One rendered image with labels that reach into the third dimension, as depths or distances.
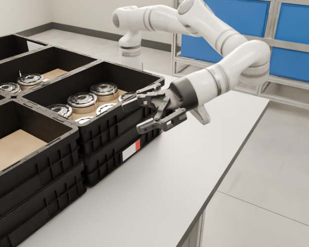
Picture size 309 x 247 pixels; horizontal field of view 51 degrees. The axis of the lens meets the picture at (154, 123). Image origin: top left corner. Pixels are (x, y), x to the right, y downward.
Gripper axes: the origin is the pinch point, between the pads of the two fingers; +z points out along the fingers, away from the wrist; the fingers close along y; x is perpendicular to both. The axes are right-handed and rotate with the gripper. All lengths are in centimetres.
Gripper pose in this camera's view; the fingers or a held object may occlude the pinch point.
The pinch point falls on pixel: (132, 117)
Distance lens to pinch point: 69.8
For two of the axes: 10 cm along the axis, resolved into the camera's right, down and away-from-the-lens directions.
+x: 2.2, 7.6, 6.1
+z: -8.9, 4.1, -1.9
